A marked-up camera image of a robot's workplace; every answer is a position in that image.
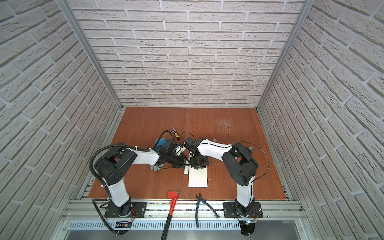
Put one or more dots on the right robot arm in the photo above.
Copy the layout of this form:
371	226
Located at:
239	162

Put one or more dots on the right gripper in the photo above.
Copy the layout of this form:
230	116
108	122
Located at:
193	165

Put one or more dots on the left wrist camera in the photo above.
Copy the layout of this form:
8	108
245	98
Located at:
173	147

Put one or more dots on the red pipe wrench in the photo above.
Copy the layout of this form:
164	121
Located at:
172	195

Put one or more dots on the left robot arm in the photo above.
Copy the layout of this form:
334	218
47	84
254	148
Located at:
110	164

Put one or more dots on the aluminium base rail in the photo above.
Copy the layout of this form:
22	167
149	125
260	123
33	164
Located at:
214	220

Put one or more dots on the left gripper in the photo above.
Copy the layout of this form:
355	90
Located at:
182	163

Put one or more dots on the black yellow stubby screwdriver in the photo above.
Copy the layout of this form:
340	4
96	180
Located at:
176	133

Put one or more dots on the cream envelope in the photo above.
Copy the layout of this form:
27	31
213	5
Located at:
198	178

